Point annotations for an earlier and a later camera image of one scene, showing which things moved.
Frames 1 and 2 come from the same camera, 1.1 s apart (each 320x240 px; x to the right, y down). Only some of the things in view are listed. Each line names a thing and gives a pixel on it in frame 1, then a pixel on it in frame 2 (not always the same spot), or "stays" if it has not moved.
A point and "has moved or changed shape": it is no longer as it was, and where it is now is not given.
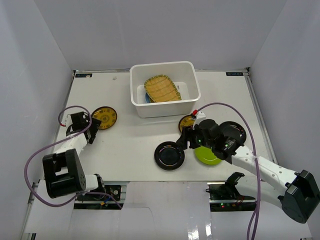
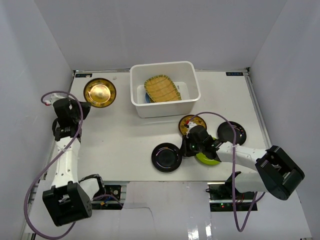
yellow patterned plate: (106, 115) -> (100, 92)
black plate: (169, 156) has moved or changed shape
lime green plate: (205, 155) stays
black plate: (233, 129) stays
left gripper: (92, 131) -> (81, 109)
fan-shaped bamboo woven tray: (161, 88) stays
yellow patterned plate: (186, 121) stays
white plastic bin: (182, 73) stays
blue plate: (147, 98) stays
